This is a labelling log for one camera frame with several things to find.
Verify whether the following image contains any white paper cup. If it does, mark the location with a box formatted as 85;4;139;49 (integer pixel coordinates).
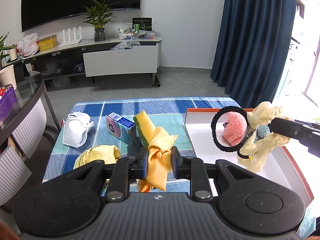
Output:
0;64;17;90

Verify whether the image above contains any white tv cabinet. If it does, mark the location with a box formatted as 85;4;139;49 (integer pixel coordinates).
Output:
1;37;163;86

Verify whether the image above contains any blue checkered tablecloth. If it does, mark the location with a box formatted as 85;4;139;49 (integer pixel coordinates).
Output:
42;96;241;193

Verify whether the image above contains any orange yellow cloth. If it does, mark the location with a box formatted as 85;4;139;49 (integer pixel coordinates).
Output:
138;127;178;192

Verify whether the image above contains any yellow striped towel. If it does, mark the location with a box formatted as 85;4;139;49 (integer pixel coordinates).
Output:
73;145;121;169

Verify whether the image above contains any white plastic bag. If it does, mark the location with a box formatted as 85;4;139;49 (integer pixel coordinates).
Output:
17;33;39;57

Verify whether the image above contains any orange white shoebox lid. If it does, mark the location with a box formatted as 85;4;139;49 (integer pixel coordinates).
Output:
185;108;315;208

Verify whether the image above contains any black green sign box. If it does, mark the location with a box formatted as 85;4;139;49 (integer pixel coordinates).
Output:
132;17;152;33

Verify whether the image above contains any dark blue curtain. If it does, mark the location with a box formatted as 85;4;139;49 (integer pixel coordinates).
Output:
210;0;296;108

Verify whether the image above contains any light blue fluffy slipper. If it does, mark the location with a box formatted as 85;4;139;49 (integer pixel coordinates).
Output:
257;125;270;140

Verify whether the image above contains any dark grey sock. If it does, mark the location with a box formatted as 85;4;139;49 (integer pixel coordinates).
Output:
127;136;143;157

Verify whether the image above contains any yellow green sponge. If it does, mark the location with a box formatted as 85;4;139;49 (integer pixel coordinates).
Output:
133;111;156;146

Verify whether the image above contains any potted plant in vase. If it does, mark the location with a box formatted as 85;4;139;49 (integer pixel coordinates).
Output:
84;0;118;42

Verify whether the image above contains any purple tray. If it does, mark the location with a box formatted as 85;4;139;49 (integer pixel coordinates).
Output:
1;84;20;125

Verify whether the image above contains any green leafy plant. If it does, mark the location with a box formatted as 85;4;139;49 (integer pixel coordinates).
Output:
0;32;15;67

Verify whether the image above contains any white face mask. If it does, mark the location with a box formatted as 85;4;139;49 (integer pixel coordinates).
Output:
62;112;94;148

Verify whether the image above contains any round dark coffee table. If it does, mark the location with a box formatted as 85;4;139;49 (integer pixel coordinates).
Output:
0;73;61;205

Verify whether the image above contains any pink fluffy slipper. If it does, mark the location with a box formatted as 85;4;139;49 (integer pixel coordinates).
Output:
222;112;247;146

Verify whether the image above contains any white wifi router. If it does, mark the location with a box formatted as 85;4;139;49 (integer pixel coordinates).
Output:
59;26;82;47

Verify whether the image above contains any blue tissue pack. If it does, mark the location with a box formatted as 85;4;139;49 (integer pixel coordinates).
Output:
106;112;136;145

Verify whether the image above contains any yellow box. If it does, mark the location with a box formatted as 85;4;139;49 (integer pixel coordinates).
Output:
39;34;57;51

